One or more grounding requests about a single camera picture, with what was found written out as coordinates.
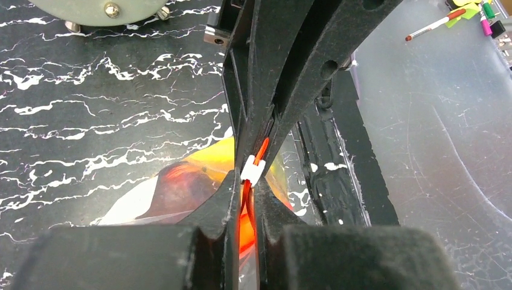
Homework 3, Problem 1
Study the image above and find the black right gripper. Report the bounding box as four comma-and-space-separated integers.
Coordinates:
203, 0, 398, 169

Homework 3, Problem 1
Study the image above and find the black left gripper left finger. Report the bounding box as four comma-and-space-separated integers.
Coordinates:
11, 170, 240, 289

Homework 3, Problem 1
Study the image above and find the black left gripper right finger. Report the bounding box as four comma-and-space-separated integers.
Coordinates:
254, 180, 460, 289

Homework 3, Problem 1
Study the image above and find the clear zip top bag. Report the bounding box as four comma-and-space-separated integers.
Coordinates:
96, 137, 293, 289

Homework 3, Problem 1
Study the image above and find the black base bar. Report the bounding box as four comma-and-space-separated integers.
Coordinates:
292, 71, 399, 227

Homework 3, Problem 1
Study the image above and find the red tipped marker pen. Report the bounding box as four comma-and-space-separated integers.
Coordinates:
405, 8, 466, 42

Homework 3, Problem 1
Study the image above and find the pink marker pen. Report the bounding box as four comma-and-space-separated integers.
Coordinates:
479, 1, 495, 36

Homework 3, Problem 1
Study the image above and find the round cylinder with coloured lid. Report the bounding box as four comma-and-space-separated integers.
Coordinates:
30, 0, 170, 33

